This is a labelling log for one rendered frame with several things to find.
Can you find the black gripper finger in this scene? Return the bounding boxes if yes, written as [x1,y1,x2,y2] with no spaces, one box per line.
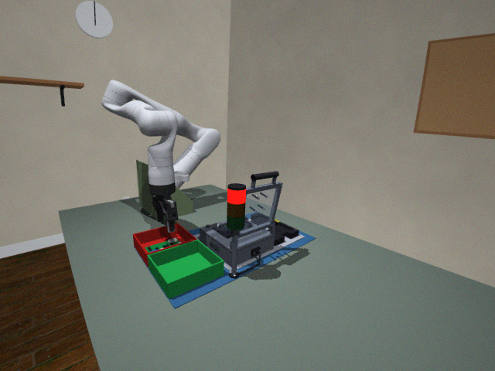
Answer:
[152,196,164,222]
[159,199,178,233]

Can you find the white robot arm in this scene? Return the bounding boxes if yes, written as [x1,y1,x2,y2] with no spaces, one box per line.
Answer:
[101,80,220,189]

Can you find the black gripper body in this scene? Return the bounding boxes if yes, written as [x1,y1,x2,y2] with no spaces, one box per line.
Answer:
[149,183,176,210]

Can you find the red bin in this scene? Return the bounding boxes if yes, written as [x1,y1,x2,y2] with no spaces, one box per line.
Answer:
[133,223,197,268]

